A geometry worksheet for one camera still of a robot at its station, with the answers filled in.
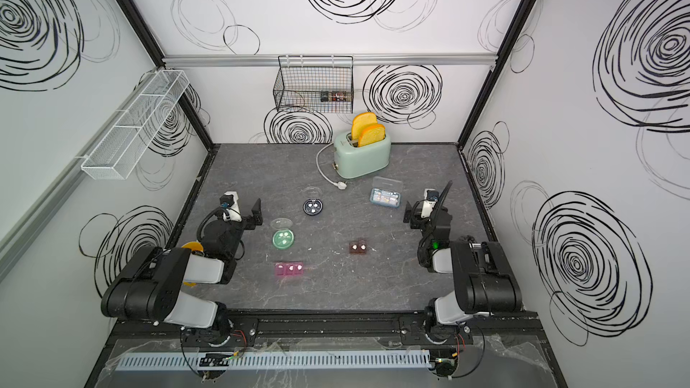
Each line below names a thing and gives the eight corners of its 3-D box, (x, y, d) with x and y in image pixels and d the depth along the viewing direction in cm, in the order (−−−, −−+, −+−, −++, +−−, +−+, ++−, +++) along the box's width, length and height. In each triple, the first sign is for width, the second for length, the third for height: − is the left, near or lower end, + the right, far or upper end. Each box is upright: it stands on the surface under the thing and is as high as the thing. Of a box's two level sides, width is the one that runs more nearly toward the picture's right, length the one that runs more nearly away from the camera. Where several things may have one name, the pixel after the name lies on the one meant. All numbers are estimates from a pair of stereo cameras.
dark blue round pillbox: (300, 215, 100) (299, 208, 97) (303, 192, 107) (302, 186, 103) (322, 215, 100) (321, 208, 97) (323, 192, 107) (323, 186, 103)
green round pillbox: (273, 252, 91) (272, 249, 89) (271, 222, 98) (270, 219, 96) (295, 247, 92) (294, 244, 90) (292, 218, 99) (291, 215, 97)
